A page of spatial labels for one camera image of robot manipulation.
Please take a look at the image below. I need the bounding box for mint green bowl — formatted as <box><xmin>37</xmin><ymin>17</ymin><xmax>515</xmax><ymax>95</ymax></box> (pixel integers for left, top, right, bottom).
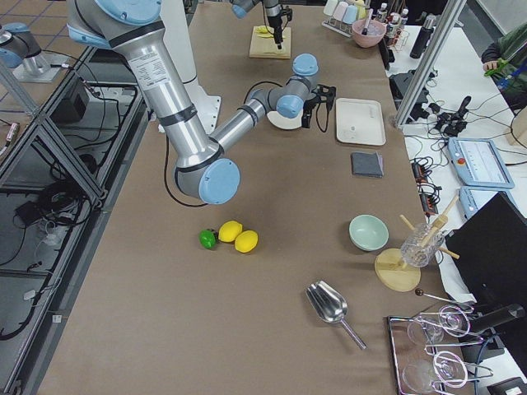
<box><xmin>348</xmin><ymin>214</ymin><xmax>389</xmax><ymax>252</ymax></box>

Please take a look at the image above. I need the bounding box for blue teach pendant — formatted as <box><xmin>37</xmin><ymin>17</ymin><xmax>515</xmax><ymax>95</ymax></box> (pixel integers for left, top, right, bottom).
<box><xmin>459</xmin><ymin>186</ymin><xmax>514</xmax><ymax>220</ymax></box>
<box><xmin>447</xmin><ymin>137</ymin><xmax>515</xmax><ymax>189</ymax></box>

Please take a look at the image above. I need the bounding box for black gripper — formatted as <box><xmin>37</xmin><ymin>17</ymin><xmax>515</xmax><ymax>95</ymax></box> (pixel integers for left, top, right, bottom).
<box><xmin>301</xmin><ymin>84</ymin><xmax>336</xmax><ymax>128</ymax></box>
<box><xmin>263</xmin><ymin>2</ymin><xmax>291</xmax><ymax>49</ymax></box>

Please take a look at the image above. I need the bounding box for wooden cup stand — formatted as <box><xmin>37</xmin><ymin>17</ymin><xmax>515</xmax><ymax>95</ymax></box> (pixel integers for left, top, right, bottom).
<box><xmin>375</xmin><ymin>195</ymin><xmax>459</xmax><ymax>292</ymax></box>

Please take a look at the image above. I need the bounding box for yellow lemon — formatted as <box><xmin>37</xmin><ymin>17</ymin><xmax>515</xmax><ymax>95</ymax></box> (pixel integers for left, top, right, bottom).
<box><xmin>234</xmin><ymin>230</ymin><xmax>259</xmax><ymax>253</ymax></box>
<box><xmin>218</xmin><ymin>221</ymin><xmax>243</xmax><ymax>243</ymax></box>

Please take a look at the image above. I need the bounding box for pastel cup rack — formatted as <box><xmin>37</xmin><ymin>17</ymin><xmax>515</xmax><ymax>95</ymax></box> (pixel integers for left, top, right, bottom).
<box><xmin>321</xmin><ymin>0</ymin><xmax>371</xmax><ymax>37</ymax></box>

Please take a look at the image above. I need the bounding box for blue teach pendant upper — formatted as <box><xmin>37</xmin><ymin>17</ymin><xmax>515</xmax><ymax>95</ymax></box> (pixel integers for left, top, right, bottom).
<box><xmin>447</xmin><ymin>137</ymin><xmax>515</xmax><ymax>189</ymax></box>

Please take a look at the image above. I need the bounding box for steel scoop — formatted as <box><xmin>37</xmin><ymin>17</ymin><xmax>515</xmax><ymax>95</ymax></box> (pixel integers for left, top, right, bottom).
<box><xmin>305</xmin><ymin>280</ymin><xmax>367</xmax><ymax>350</ymax></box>

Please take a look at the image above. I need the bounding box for dark grey folded cloth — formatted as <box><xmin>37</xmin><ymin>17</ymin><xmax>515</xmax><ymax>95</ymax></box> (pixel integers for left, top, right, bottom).
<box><xmin>351</xmin><ymin>151</ymin><xmax>384</xmax><ymax>178</ymax></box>

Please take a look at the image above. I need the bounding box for yellow lemon lower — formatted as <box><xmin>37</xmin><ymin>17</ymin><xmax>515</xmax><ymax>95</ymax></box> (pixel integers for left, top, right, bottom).
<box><xmin>218</xmin><ymin>221</ymin><xmax>243</xmax><ymax>243</ymax></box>

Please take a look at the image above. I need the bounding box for wine glass lower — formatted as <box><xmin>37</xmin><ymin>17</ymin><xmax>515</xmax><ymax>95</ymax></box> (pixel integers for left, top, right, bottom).
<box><xmin>403</xmin><ymin>351</ymin><xmax>469</xmax><ymax>394</ymax></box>

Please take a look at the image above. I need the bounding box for metal glass rack tray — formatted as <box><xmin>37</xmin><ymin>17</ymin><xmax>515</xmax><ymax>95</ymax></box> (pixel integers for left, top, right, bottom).
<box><xmin>387</xmin><ymin>316</ymin><xmax>493</xmax><ymax>394</ymax></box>

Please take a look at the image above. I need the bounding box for wine glass upper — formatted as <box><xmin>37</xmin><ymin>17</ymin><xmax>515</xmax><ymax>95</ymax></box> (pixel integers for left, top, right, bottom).
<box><xmin>407</xmin><ymin>304</ymin><xmax>470</xmax><ymax>346</ymax></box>

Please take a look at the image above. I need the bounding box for black thermos bottle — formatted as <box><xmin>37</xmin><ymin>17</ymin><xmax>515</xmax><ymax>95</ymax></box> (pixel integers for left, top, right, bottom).
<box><xmin>409</xmin><ymin>14</ymin><xmax>436</xmax><ymax>59</ymax></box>

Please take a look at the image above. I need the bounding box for blue teach pendant lower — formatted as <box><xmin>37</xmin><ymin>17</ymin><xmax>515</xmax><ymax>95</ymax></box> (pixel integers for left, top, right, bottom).
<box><xmin>459</xmin><ymin>186</ymin><xmax>514</xmax><ymax>220</ymax></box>

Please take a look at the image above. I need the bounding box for wooden cutting board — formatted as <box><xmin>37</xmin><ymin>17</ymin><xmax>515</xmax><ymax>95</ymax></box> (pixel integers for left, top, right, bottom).
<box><xmin>250</xmin><ymin>27</ymin><xmax>291</xmax><ymax>59</ymax></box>

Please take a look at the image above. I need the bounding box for clear glass cup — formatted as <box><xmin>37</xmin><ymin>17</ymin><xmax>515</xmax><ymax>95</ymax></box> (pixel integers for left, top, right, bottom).
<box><xmin>400</xmin><ymin>223</ymin><xmax>445</xmax><ymax>267</ymax></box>

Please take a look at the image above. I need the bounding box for wine glass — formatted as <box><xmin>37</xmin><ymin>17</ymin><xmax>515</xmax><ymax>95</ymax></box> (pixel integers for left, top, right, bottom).
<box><xmin>403</xmin><ymin>351</ymin><xmax>469</xmax><ymax>394</ymax></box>
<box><xmin>407</xmin><ymin>304</ymin><xmax>470</xmax><ymax>346</ymax></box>

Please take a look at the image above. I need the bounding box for yellow lemon upper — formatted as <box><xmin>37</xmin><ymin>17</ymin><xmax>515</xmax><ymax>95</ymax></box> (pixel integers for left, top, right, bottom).
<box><xmin>234</xmin><ymin>230</ymin><xmax>259</xmax><ymax>253</ymax></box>

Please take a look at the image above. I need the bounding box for pink ice bowl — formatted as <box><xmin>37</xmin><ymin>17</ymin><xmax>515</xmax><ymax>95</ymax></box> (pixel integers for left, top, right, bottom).
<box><xmin>352</xmin><ymin>20</ymin><xmax>386</xmax><ymax>48</ymax></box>

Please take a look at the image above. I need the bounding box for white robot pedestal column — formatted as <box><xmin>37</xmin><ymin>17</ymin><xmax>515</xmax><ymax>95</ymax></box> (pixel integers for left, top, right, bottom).
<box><xmin>160</xmin><ymin>0</ymin><xmax>198</xmax><ymax>86</ymax></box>

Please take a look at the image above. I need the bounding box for aluminium frame post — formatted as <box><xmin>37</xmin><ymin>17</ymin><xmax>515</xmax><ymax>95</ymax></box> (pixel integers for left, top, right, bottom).
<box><xmin>394</xmin><ymin>0</ymin><xmax>466</xmax><ymax>129</ymax></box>

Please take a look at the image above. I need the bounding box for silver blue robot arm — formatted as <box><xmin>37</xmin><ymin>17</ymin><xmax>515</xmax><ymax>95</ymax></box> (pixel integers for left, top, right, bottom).
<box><xmin>67</xmin><ymin>1</ymin><xmax>323</xmax><ymax>205</ymax></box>
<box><xmin>231</xmin><ymin>0</ymin><xmax>292</xmax><ymax>49</ymax></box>

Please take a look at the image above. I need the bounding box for cream round plate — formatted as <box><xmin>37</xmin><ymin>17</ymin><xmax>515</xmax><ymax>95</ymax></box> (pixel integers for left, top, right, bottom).
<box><xmin>267</xmin><ymin>111</ymin><xmax>303</xmax><ymax>131</ymax></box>

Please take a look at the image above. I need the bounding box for green lime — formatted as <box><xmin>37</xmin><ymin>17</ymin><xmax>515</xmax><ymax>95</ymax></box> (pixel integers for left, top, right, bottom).
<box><xmin>198</xmin><ymin>229</ymin><xmax>218</xmax><ymax>249</ymax></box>

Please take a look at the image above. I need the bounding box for cream rabbit tray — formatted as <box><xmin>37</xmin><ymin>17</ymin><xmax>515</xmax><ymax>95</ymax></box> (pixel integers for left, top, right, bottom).
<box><xmin>336</xmin><ymin>98</ymin><xmax>386</xmax><ymax>146</ymax></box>

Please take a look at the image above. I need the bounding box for black monitor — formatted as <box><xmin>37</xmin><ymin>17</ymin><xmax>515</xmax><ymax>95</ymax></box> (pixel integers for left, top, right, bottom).
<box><xmin>446</xmin><ymin>192</ymin><xmax>526</xmax><ymax>307</ymax></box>

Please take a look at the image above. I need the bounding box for yellow fruit piece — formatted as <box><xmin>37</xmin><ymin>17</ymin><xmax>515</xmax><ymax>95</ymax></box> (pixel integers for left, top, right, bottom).
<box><xmin>254</xmin><ymin>26</ymin><xmax>274</xmax><ymax>39</ymax></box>

